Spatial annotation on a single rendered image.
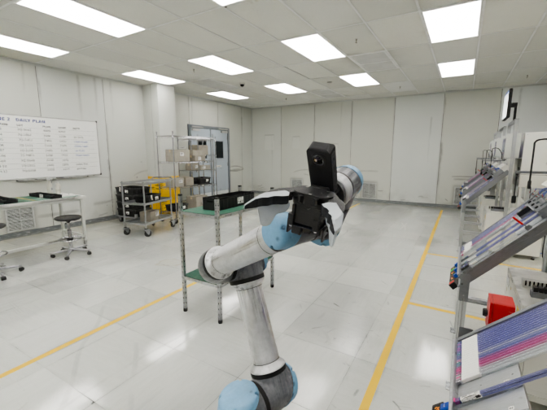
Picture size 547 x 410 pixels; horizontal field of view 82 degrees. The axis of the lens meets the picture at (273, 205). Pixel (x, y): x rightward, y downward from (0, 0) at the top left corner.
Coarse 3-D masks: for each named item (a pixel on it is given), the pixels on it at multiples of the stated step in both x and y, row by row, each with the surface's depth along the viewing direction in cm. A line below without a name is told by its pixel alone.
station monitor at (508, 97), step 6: (510, 90) 423; (510, 96) 424; (504, 102) 470; (510, 102) 425; (516, 102) 442; (504, 108) 462; (510, 108) 426; (516, 108) 444; (504, 114) 455; (504, 120) 474
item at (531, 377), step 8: (528, 376) 83; (536, 376) 82; (544, 376) 81; (504, 384) 86; (512, 384) 85; (520, 384) 84; (480, 392) 89; (488, 392) 88; (496, 392) 87; (456, 400) 93
